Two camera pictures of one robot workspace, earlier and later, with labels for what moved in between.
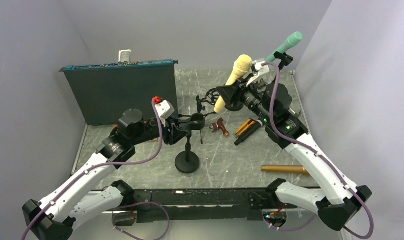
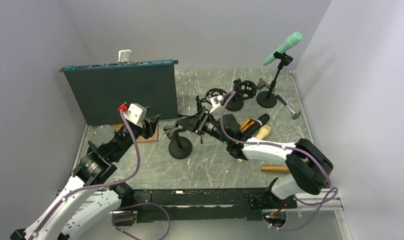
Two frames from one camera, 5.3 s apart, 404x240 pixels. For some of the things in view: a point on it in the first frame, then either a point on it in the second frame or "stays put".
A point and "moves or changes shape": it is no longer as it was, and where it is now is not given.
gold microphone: (284, 168) stays put
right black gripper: (235, 90) → (196, 123)
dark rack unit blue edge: (110, 87) stays put
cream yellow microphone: (241, 64) → (263, 131)
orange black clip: (243, 127) stays put
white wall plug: (124, 55) stays put
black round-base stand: (188, 162) moves or changes shape
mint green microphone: (295, 37) stays put
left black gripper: (176, 133) → (148, 130)
